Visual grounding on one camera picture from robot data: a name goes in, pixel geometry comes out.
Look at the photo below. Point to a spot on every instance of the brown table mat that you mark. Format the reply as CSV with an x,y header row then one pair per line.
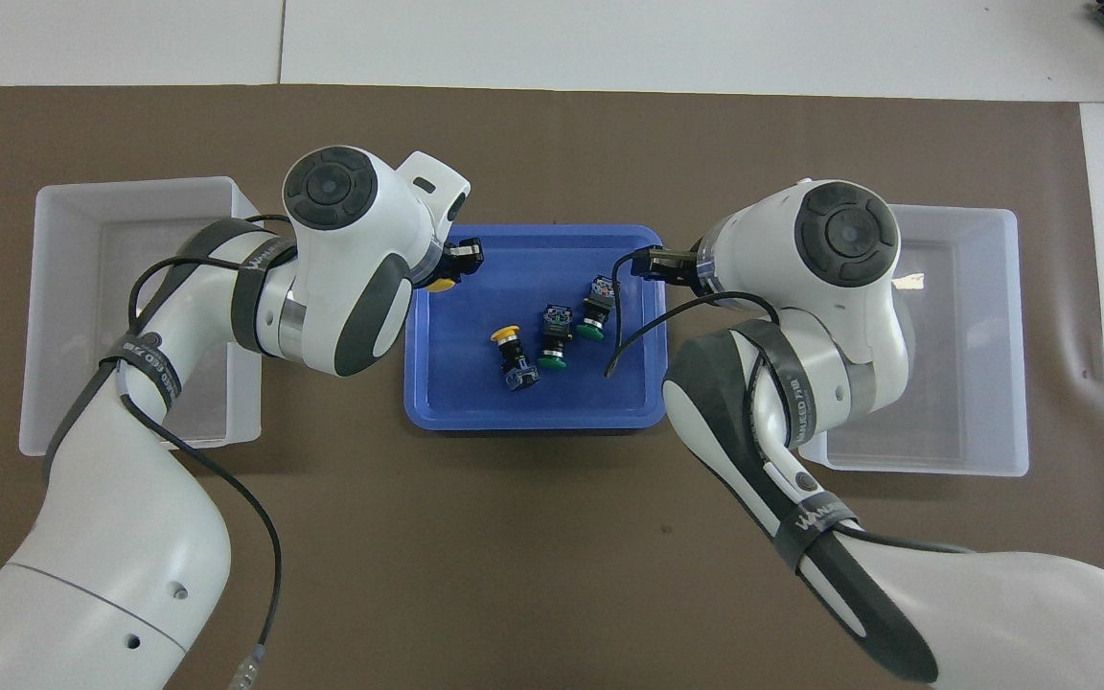
x,y
514,556

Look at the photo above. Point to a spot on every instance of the translucent white plastic box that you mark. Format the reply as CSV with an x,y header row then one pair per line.
x,y
63,316
974,364

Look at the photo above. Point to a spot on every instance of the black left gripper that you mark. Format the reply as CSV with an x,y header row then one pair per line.
x,y
463,259

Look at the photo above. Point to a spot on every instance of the green push button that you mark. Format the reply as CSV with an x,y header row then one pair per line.
x,y
557,331
598,307

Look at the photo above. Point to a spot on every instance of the yellow push button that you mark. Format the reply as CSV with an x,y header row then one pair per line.
x,y
437,283
516,359

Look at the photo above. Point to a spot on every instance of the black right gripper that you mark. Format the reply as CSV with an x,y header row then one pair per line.
x,y
677,264

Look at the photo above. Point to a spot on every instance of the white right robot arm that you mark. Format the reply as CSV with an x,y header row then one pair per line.
x,y
801,287

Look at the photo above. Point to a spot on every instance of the blue plastic tray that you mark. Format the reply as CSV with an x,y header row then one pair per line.
x,y
475,402

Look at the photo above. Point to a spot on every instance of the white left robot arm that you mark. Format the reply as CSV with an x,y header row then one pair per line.
x,y
111,537

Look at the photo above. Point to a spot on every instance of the white label sticker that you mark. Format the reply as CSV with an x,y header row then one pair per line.
x,y
908,282

